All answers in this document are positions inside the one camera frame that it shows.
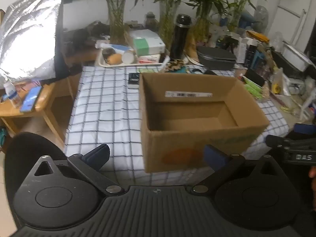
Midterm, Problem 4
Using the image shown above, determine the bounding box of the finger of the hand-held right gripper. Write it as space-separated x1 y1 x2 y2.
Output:
294 123 316 135
265 134 316 151

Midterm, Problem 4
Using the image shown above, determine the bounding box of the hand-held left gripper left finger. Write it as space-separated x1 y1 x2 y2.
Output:
32 144 124 197

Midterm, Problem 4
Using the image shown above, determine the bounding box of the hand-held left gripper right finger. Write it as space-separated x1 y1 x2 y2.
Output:
192 145 283 194

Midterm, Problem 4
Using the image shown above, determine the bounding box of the brown cardboard box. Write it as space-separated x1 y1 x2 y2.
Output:
139 72 270 174

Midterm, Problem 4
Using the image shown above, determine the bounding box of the white elastic band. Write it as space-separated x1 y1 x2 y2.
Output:
161 55 171 70

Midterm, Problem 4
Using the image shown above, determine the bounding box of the person's right hand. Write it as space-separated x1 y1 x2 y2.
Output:
308 166 316 190

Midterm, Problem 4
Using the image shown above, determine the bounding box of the white checked tablecloth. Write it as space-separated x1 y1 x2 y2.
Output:
64 65 290 185

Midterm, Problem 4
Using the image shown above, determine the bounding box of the green packet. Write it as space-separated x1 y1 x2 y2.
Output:
243 77 263 100

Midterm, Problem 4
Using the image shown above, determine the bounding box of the white pot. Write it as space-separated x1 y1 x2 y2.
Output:
283 43 313 71

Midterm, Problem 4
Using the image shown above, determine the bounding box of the wooden side table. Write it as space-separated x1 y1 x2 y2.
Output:
0 75 82 153

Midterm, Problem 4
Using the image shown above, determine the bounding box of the small black box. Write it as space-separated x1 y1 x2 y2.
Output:
128 73 141 89

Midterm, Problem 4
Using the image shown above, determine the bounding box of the blue smartphone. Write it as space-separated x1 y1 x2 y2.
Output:
20 86 43 113

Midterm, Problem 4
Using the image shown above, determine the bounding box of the cream tray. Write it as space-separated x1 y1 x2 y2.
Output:
96 46 171 67

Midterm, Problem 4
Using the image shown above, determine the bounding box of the grey zip case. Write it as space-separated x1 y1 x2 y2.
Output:
197 46 237 70

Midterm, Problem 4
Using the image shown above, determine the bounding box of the leopard print scrunchie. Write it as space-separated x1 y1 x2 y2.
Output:
168 59 188 72

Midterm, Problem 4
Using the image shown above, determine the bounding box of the wooden shelf unit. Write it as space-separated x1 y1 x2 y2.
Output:
62 21 110 66

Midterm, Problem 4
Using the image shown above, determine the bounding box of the white round jar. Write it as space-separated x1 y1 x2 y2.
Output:
122 50 136 64

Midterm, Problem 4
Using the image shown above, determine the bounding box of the white metal rack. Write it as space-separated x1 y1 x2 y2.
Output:
276 0 316 45

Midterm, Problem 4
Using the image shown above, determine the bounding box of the small white bottle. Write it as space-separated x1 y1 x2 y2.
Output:
4 81 21 108

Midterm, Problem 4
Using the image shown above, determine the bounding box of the white flat box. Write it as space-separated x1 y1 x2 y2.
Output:
137 54 161 63

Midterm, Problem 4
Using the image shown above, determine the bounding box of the white blue spray bottle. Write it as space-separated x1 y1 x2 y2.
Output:
96 42 131 53

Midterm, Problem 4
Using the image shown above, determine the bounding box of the green white tissue pack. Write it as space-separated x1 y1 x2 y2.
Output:
130 29 166 57

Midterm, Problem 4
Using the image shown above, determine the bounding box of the black thermos bottle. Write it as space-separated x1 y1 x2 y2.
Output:
170 14 192 60

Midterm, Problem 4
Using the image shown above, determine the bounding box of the glass vase with bamboo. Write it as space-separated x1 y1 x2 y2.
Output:
148 0 193 52
86 0 146 45
222 0 279 32
188 0 230 42

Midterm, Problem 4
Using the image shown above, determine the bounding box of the silver reflective sheet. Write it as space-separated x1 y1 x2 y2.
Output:
0 0 68 82

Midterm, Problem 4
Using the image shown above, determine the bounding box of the glass jar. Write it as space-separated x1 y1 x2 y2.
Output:
145 12 156 29

